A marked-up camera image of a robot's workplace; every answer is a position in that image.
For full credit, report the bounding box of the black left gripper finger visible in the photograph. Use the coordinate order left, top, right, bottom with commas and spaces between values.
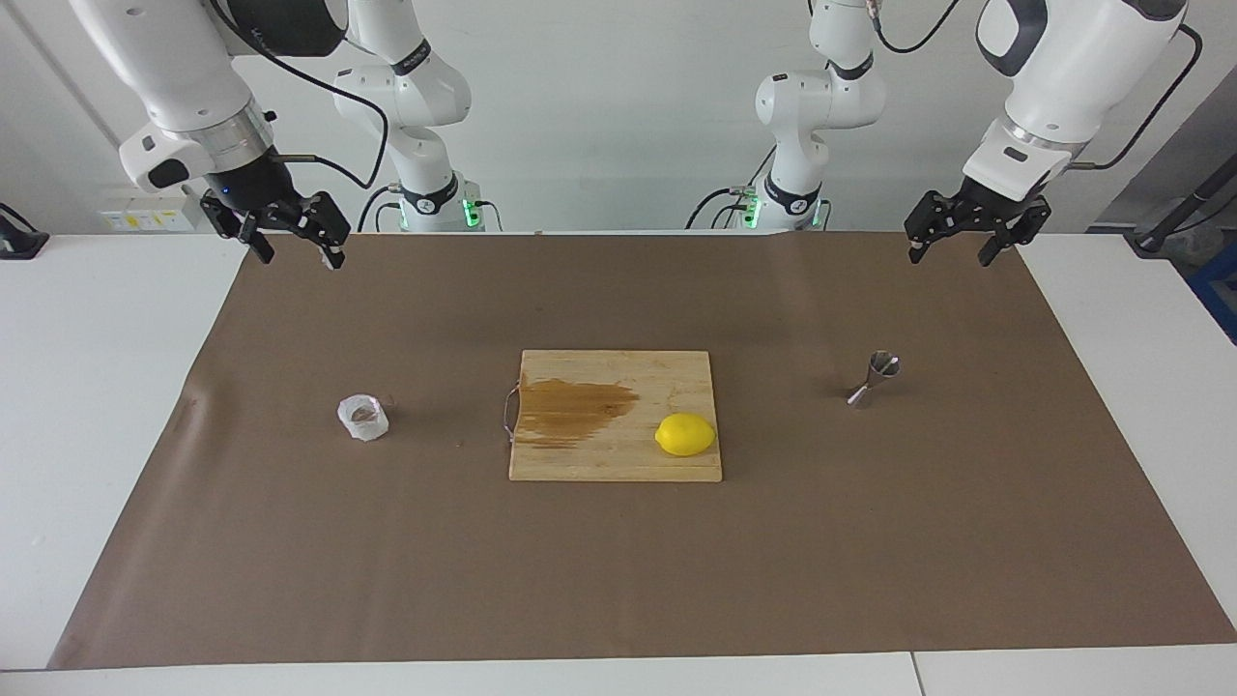
904, 190, 970, 265
976, 201, 1052, 268

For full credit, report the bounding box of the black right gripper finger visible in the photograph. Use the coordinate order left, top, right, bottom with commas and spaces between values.
200, 191, 277, 265
288, 190, 352, 271

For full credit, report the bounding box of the blue crate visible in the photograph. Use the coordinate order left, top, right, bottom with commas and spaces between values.
1187, 242, 1237, 344

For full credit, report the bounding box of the wooden cutting board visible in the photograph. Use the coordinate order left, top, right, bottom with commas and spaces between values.
503, 350, 724, 482

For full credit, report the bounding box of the black base cable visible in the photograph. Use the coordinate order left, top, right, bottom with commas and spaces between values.
684, 187, 753, 231

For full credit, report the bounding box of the white wall power strip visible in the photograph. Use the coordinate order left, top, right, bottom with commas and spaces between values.
100, 198, 199, 233

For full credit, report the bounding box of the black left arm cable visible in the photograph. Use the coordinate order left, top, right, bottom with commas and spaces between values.
870, 0, 1204, 171

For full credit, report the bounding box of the brown paper table mat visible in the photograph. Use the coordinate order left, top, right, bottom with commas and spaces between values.
46, 230, 1237, 670

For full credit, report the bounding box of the yellow lemon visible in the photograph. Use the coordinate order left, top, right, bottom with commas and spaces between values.
654, 413, 717, 457

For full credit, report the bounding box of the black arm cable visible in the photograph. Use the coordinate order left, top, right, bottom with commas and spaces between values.
208, 0, 390, 190
870, 0, 1204, 171

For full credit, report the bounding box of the crinkled clear plastic cup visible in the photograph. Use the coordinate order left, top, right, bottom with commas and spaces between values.
336, 393, 390, 443

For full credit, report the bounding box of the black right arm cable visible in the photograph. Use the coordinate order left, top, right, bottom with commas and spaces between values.
208, 0, 390, 190

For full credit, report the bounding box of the black stand pole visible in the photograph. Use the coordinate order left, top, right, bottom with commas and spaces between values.
1126, 153, 1237, 254

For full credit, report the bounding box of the steel double jigger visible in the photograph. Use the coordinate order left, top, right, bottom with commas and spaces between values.
848, 351, 902, 408

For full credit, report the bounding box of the black clamp base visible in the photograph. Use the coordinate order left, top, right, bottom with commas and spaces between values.
0, 203, 49, 259

